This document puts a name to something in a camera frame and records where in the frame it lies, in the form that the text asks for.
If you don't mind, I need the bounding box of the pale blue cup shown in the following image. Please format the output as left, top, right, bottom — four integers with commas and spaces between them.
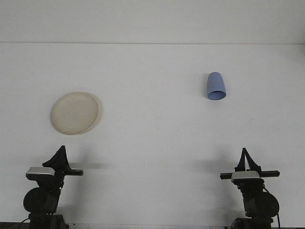
206, 72, 227, 101

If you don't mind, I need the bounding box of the pale round plate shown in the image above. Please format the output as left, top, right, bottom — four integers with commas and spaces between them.
50, 91, 103, 136

